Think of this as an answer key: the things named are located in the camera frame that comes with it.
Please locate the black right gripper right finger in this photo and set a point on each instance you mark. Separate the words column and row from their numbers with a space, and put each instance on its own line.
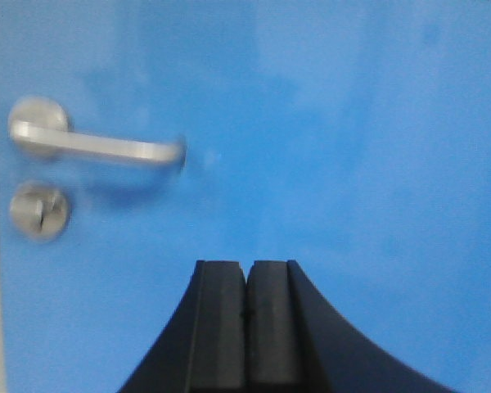
column 298, row 342

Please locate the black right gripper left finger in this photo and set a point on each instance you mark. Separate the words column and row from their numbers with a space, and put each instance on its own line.
column 203, row 346

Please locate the silver door lock cylinder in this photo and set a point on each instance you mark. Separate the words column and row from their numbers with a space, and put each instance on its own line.
column 40, row 211

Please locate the blue door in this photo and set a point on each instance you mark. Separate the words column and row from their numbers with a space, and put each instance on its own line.
column 351, row 136

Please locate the silver door lever handle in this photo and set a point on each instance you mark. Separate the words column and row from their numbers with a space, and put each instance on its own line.
column 42, row 128

